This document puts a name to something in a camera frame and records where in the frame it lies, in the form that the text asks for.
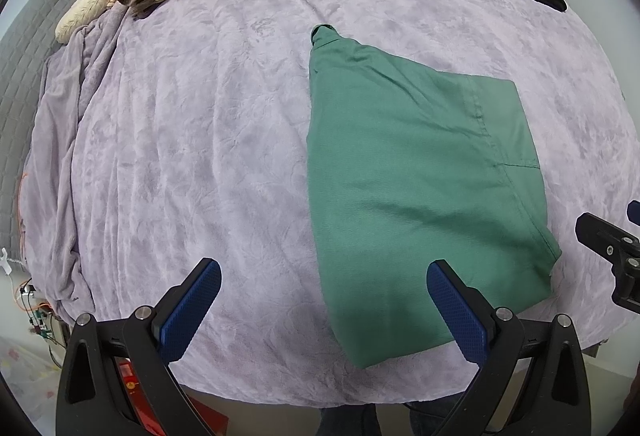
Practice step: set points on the red box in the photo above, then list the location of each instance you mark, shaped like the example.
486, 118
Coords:
125, 376

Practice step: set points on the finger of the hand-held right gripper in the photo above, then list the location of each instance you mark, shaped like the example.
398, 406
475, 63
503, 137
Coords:
597, 230
635, 211

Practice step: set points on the purple plush blanket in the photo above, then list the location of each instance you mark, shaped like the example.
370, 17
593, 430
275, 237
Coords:
200, 141

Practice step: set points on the green work jacket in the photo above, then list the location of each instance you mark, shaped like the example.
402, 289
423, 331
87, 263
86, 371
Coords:
410, 216

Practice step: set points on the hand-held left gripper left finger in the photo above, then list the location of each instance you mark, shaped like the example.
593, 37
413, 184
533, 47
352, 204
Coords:
192, 311

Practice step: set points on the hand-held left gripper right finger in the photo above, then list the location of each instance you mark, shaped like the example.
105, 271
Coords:
457, 311

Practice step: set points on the person's legs in jeans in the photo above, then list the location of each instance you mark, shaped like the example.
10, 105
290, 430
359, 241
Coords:
345, 423

